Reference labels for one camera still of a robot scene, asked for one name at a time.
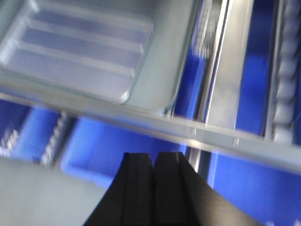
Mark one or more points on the silver metal tray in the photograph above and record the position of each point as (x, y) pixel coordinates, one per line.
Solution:
(78, 53)

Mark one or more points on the blue bin below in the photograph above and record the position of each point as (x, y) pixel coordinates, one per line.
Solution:
(271, 196)
(95, 149)

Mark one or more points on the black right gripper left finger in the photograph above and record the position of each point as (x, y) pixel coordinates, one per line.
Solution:
(129, 199)

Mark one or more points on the blue bin below centre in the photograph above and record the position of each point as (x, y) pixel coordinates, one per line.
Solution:
(95, 149)

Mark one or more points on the blue bin below right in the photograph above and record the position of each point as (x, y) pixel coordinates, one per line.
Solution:
(271, 196)

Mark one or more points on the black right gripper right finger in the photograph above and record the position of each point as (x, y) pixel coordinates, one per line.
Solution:
(184, 198)

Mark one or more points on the steel flow rack frame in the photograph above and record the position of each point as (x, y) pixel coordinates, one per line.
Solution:
(220, 34)

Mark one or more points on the centre right roller track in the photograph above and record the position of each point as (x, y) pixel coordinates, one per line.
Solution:
(285, 62)

